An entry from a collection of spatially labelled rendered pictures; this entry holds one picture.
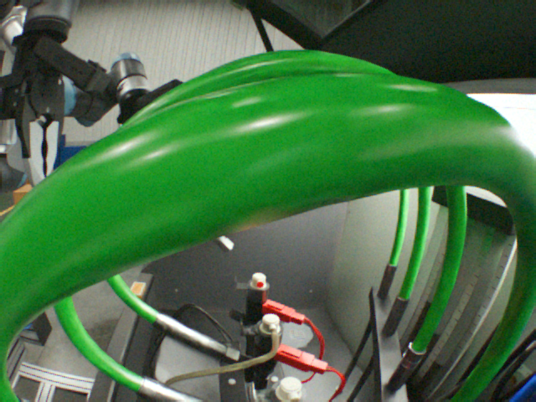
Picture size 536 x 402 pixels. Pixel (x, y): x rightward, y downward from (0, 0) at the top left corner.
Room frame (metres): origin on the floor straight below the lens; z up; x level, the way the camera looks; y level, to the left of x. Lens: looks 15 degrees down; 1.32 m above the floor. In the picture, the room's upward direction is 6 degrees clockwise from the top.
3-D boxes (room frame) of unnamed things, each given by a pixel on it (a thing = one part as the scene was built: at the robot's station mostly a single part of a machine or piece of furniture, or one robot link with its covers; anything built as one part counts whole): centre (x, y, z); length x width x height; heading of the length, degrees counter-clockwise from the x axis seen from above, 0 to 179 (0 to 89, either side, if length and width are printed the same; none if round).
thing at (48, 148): (0.23, 0.31, 1.28); 0.06 x 0.03 x 0.09; 102
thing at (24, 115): (0.19, 0.28, 1.33); 0.05 x 0.02 x 0.09; 12
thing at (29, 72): (0.21, 0.31, 1.39); 0.09 x 0.08 x 0.12; 102
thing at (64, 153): (4.69, 5.12, 0.61); 1.26 x 0.48 x 1.22; 108
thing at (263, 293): (0.27, 0.01, 1.03); 0.05 x 0.03 x 0.21; 102
